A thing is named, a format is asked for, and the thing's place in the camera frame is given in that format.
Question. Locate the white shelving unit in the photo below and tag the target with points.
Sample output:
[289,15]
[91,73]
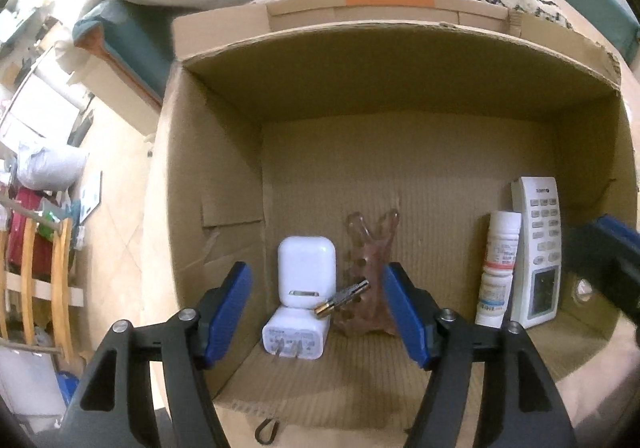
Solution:
[40,93]

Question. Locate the brown translucent hair claw clip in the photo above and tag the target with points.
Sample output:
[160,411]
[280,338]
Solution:
[367,258]

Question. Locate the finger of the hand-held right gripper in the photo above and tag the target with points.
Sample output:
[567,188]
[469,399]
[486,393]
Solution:
[607,253]

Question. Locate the white pill bottle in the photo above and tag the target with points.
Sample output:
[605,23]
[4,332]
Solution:
[497,268]

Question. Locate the white earbuds case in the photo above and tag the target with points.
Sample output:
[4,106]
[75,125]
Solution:
[306,270]

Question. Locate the small gold metal object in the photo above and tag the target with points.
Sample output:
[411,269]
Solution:
[340,302]

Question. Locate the cardboard box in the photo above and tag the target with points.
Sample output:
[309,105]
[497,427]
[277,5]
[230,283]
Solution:
[390,148]

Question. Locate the wooden rack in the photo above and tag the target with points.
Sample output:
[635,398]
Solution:
[42,288]

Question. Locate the white plastic bag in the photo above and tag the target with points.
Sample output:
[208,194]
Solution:
[47,166]

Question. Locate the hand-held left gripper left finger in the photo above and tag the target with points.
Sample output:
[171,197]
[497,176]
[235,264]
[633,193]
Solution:
[227,313]

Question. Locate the white remote control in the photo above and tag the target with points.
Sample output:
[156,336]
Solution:
[541,248]

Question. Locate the teal bed frame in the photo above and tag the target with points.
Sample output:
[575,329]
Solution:
[125,48]

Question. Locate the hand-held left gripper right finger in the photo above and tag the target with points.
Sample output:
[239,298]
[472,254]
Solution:
[407,313]

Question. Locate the white charger adapter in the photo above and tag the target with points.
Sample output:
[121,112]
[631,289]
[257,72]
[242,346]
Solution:
[295,335]

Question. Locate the red bag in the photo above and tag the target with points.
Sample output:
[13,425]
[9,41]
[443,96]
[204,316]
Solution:
[25,213]

